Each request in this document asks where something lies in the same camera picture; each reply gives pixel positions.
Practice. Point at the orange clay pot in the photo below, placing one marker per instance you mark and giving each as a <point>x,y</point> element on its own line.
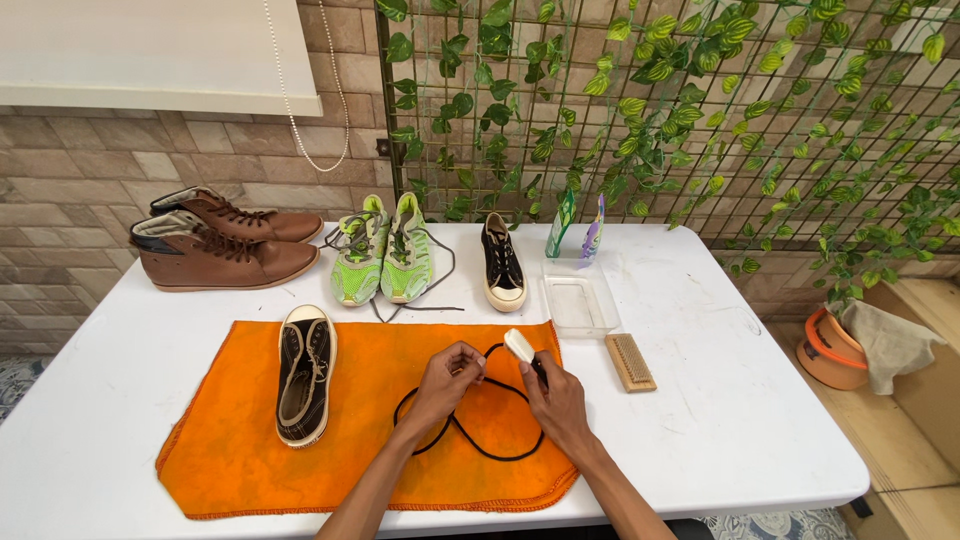
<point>829,356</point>

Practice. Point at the orange cloth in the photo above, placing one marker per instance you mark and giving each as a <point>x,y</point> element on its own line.
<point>360,420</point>

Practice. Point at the black canvas sneaker with lace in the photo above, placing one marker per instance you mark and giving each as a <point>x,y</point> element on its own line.
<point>502,262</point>

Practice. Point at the person's left hand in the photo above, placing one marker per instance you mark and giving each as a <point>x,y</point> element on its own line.
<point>439,390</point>

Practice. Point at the black shoelace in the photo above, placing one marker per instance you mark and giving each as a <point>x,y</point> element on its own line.
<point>506,459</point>

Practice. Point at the green mesh sneaker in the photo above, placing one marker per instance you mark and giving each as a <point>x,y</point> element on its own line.
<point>407,255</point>
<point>360,259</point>

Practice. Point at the clear plastic container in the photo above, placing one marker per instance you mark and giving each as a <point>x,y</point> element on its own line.
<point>579,300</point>

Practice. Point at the person's right hand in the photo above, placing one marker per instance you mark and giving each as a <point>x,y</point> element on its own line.
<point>559,409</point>

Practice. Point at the beige rag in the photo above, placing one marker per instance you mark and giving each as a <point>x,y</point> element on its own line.
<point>889,341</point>

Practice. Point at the wooden step platform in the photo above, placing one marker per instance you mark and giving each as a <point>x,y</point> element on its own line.
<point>900,450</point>

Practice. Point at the brown leather boot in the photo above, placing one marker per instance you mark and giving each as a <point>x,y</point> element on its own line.
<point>225,259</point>
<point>255,219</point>

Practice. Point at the artificial green leaf vines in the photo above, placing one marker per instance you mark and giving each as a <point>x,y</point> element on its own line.
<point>675,120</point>

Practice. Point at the metal grid trellis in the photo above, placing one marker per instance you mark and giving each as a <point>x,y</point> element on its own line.
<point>540,172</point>

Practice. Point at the wooden scrub brush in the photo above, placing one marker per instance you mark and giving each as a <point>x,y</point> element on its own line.
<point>631,362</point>

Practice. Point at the small white cleaning brush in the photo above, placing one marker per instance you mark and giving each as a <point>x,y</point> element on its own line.
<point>519,345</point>

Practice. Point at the black canvas sneaker without lace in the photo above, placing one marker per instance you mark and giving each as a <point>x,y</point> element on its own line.
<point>305,375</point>

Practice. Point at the purple packet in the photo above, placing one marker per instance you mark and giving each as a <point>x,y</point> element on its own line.
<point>592,232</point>

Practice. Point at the white roller blind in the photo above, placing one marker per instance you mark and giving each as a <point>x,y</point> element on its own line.
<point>150,49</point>

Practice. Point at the green packet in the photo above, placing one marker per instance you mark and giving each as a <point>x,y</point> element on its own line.
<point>560,225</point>

